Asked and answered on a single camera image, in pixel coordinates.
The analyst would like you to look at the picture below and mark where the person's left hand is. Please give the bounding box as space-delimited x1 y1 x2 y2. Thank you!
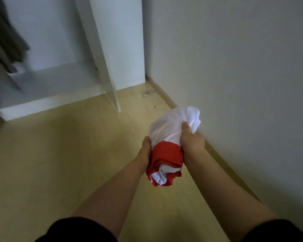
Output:
135 136 153 172

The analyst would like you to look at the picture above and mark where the person's right hand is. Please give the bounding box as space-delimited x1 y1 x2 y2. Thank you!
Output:
180 121 206 162

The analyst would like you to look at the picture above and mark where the red and white jacket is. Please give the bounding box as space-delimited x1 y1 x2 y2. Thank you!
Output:
145 106 202 188

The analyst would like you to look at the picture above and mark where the white wardrobe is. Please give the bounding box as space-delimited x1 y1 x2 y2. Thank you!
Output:
0 0 146 121

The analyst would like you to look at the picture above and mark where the khaki zip jacket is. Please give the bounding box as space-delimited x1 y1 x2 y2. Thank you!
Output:
0 0 31 91

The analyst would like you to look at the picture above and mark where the person's left forearm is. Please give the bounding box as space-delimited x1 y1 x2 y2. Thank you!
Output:
73 159 149 235

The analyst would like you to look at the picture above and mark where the person's right forearm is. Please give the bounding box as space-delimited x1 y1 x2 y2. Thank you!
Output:
183 151 278 237

